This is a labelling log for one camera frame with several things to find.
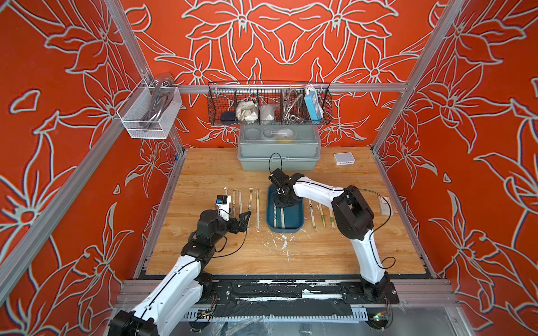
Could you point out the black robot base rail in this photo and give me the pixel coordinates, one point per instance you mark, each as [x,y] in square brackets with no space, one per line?
[294,295]

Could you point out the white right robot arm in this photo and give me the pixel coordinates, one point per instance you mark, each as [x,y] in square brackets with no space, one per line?
[353,216]

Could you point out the metal tongs in basket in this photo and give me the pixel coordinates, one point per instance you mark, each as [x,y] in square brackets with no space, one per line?
[159,100]

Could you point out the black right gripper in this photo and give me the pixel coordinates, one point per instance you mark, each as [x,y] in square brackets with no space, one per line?
[277,204]

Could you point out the white remote control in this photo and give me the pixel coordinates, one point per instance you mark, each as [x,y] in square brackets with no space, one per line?
[385,205]

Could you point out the black wire wall basket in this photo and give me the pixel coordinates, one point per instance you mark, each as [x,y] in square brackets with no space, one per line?
[267,103]

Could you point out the grey-green lidded storage box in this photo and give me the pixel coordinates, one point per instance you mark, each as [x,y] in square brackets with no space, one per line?
[291,148]

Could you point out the teal plastic chopstick bin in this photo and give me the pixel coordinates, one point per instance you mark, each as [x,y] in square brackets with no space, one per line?
[294,216]

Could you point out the clear plastic wall basket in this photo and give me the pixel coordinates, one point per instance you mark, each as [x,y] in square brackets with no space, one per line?
[138,103]

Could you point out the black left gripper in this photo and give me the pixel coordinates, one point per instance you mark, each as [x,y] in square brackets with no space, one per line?
[242,224]

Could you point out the blue white box in basket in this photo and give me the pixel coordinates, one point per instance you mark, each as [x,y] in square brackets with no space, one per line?
[313,106]

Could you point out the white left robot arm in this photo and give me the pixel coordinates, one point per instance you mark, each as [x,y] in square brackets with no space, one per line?
[185,284]

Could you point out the white network switch box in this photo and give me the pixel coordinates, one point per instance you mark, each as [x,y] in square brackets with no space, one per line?
[344,158]

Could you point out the chopsticks green band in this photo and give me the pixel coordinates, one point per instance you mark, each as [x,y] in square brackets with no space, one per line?
[282,218]

